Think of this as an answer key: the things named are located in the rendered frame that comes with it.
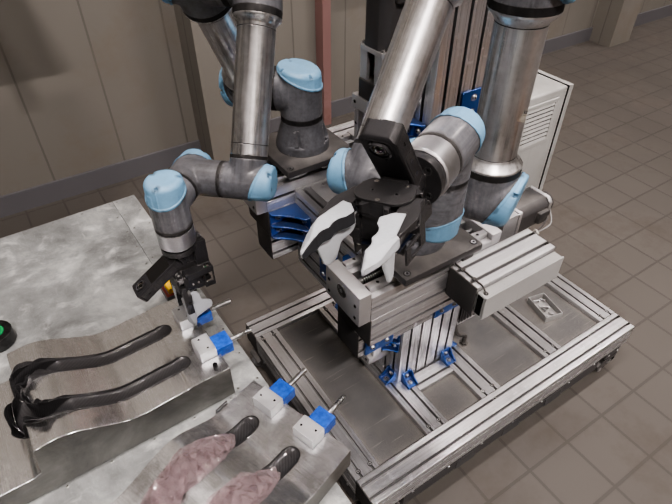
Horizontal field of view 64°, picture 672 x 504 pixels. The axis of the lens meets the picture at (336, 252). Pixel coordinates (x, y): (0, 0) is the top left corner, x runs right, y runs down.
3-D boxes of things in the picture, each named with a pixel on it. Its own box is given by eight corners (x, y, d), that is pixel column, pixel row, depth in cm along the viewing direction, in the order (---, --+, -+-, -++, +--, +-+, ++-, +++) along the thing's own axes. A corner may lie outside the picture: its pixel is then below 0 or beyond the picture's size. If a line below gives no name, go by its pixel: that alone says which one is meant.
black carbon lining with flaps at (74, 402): (169, 327, 123) (160, 298, 117) (197, 374, 113) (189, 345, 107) (4, 400, 108) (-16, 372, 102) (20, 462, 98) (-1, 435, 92)
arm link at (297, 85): (318, 124, 142) (317, 74, 133) (269, 120, 144) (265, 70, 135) (327, 104, 151) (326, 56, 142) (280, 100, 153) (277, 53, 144)
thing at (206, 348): (248, 330, 124) (245, 314, 120) (258, 344, 120) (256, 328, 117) (194, 355, 118) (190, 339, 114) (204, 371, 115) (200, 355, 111)
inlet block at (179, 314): (227, 302, 130) (224, 286, 127) (236, 314, 127) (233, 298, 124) (175, 325, 125) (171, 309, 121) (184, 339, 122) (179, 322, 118)
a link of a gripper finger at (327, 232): (309, 291, 58) (369, 250, 62) (301, 247, 54) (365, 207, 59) (291, 279, 59) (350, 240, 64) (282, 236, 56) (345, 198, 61)
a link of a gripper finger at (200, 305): (219, 321, 120) (209, 287, 116) (194, 333, 118) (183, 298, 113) (214, 315, 123) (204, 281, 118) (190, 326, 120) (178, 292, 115)
